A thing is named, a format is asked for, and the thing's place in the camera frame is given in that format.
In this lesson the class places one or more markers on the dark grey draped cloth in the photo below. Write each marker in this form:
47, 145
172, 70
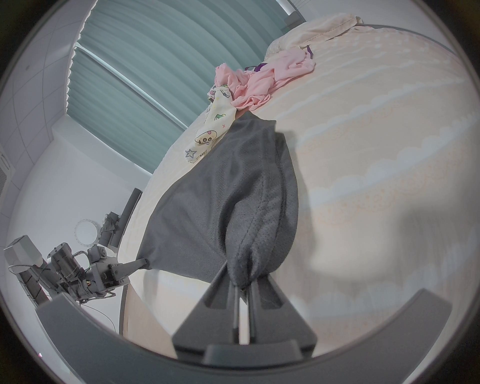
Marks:
108, 227

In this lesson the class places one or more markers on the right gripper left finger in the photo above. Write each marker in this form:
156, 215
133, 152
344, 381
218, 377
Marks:
210, 315

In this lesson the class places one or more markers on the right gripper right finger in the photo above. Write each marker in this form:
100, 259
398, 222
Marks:
277, 315

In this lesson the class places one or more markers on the grey bedside table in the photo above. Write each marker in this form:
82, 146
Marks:
292, 17

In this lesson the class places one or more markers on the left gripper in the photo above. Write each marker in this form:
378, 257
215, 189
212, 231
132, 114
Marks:
107, 275

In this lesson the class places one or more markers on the black chest of drawers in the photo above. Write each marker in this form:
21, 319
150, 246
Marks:
127, 213

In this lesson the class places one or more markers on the bed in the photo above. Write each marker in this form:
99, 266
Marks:
375, 168

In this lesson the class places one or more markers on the black T-shirt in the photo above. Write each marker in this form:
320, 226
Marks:
232, 210

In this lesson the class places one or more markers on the cream pillow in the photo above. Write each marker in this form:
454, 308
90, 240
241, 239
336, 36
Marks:
322, 28

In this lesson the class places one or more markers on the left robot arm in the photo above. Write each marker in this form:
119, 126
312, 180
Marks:
37, 266

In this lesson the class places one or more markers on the pink garment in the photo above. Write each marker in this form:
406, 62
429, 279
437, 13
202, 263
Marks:
258, 84

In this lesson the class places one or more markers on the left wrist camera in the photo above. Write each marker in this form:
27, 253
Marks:
97, 254

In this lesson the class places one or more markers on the white printed garment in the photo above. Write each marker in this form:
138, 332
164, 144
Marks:
215, 127

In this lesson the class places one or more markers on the blue-green curtain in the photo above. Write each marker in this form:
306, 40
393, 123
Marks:
180, 48
120, 112

